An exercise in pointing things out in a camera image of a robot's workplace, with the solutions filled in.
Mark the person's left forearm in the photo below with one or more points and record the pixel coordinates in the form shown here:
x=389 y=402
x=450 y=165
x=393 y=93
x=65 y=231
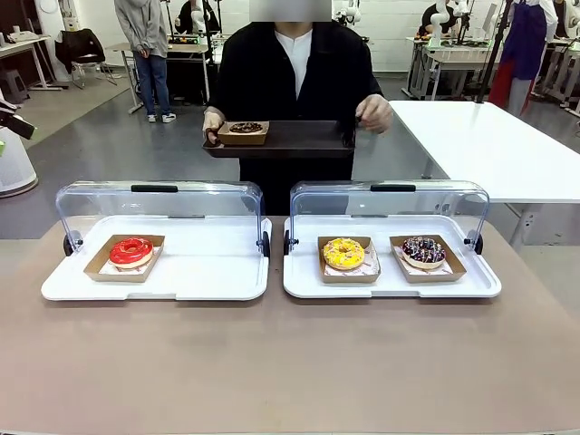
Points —
x=371 y=88

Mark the white display tray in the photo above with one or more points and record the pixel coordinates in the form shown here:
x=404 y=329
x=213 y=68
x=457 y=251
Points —
x=204 y=281
x=385 y=290

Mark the white background desk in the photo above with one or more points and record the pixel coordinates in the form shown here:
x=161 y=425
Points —
x=27 y=50

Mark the red glazed donut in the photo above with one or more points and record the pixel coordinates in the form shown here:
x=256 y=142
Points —
x=131 y=254

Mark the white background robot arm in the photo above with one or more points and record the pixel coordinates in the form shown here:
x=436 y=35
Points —
x=441 y=22

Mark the black jacket on chair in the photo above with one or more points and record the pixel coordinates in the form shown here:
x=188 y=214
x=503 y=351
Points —
x=79 y=47

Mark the purple sprinkled donut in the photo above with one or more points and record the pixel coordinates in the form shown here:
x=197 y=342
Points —
x=423 y=253

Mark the person's right hand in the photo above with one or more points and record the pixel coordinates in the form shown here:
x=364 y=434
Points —
x=212 y=122

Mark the grey plastic stool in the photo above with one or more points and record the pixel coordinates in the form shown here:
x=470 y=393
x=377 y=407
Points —
x=13 y=86

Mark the person's right forearm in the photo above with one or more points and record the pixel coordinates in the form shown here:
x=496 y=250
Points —
x=219 y=97

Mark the black camera pole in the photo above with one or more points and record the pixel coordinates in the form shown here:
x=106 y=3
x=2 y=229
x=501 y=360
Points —
x=494 y=50

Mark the seated person in black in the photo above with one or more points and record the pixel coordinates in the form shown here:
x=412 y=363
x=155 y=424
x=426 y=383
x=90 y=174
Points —
x=430 y=20

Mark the person's left hand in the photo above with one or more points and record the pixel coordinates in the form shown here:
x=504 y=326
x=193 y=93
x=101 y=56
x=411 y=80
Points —
x=376 y=115

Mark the bystander in purple apron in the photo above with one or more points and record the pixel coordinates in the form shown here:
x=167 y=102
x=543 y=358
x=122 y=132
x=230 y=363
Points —
x=525 y=41

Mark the dark brown serving tray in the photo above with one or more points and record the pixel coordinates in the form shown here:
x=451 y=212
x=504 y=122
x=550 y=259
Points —
x=303 y=138

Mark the white printed paper liner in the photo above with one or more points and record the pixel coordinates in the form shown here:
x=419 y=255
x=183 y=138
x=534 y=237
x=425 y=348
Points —
x=371 y=256
x=151 y=265
x=448 y=267

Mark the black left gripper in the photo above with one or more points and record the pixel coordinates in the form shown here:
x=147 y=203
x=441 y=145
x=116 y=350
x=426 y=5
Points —
x=5 y=109

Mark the yellow sprinkled donut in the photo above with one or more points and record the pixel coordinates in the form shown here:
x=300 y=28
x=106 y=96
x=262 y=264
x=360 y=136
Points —
x=343 y=254

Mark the chocolate donut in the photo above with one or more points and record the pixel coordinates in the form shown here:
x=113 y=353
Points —
x=244 y=128

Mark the clear plastic lid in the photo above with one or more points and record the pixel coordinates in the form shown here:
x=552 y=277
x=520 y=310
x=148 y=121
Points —
x=204 y=199
x=444 y=201

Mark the bystander in grey hoodie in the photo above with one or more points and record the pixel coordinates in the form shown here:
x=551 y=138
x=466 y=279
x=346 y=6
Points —
x=147 y=41

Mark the background white workbench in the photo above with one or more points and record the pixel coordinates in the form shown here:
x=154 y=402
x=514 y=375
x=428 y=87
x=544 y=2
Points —
x=448 y=63

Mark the large white table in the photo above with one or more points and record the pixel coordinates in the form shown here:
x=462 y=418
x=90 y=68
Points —
x=489 y=149

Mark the brown cardboard donut box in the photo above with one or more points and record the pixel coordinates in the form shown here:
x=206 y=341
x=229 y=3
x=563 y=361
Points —
x=349 y=277
x=435 y=276
x=242 y=138
x=97 y=269

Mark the metal frame chair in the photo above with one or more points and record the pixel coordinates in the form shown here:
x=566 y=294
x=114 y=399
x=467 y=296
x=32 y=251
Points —
x=93 y=74

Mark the background workbench with equipment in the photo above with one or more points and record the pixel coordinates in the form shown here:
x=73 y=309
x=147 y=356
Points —
x=190 y=50

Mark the black lid hinge knob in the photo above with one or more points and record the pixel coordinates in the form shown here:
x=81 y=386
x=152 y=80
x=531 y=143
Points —
x=70 y=244
x=264 y=244
x=476 y=242
x=287 y=242

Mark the person in black cardigan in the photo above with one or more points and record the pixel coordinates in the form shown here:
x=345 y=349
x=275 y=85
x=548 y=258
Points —
x=267 y=77

